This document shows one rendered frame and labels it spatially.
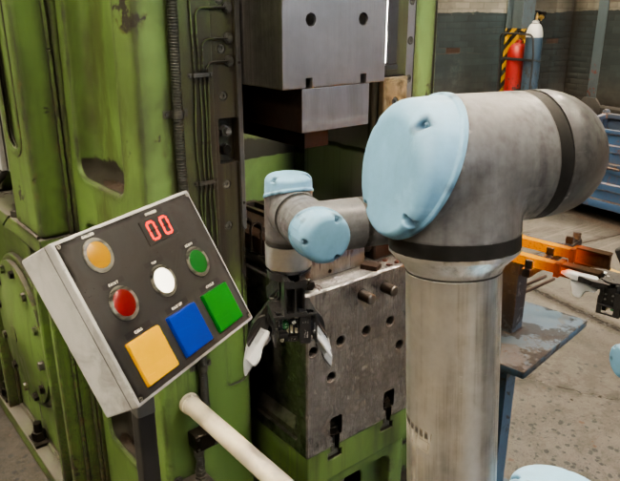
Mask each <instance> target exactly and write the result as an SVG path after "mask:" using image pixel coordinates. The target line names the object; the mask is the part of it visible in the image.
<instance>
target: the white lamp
mask: <svg viewBox="0 0 620 481"><path fill-rule="evenodd" d="M155 284H156V286H157V287H158V289H159V290H161V291H162V292H165V293H169V292H171V291H172V290H173V289H174V286H175V281H174V278H173V276H172V274H171V273H170V272H169V271H168V270H167V269H165V268H158V269H157V270H156V271H155Z"/></svg>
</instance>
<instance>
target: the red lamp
mask: <svg viewBox="0 0 620 481"><path fill-rule="evenodd" d="M113 302H114V308H115V309H116V311H117V312H118V313H119V314H121V315H123V316H131V315H133V314H134V312H135V309H136V302H135V299H134V296H133V294H132V293H131V292H129V291H128V290H126V289H119V290H117V291H116V292H115V293H114V298H113Z"/></svg>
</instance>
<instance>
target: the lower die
mask: <svg viewBox="0 0 620 481"><path fill-rule="evenodd" d="M250 202H257V203H259V204H262V205H264V200H261V201H256V200H248V201H246V203H250ZM246 218H250V219H251V220H252V222H255V221H259V222H260V223H261V225H262V227H264V212H263V211H261V210H259V209H257V208H254V207H252V206H249V205H247V204H246ZM249 228H250V221H249V220H247V228H246V229H245V248H247V249H249V248H250V234H249ZM259 232H260V231H259V225H258V224H255V225H254V226H253V227H252V244H253V249H254V252H256V253H258V254H259V252H260V247H259ZM262 252H263V256H264V257H265V229H264V230H263V232H262ZM362 262H364V247H363V248H357V249H350V250H346V251H345V252H344V253H343V254H342V255H341V256H340V257H338V258H337V259H335V260H334V261H332V262H329V263H316V262H313V261H312V265H311V276H310V278H309V279H311V280H312V281H313V280H316V279H320V278H323V277H326V276H329V275H332V274H335V273H338V272H341V271H343V270H346V269H350V268H353V267H356V266H359V265H361V263H362ZM329 269H331V270H332V271H331V273H328V270H329Z"/></svg>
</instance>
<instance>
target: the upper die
mask: <svg viewBox="0 0 620 481"><path fill-rule="evenodd" d="M368 104H369V83H360V84H349V85H340V86H329V87H319V88H305V89H298V90H289V91H281V90H274V89H268V88H261V87H256V86H249V85H243V84H242V106H243V120H246V121H250V122H254V123H258V124H262V125H267V126H271V127H275V128H280V129H283V130H288V131H292V132H297V133H301V134H305V133H311V132H317V131H324V130H331V129H338V128H344V127H351V126H357V125H363V124H368Z"/></svg>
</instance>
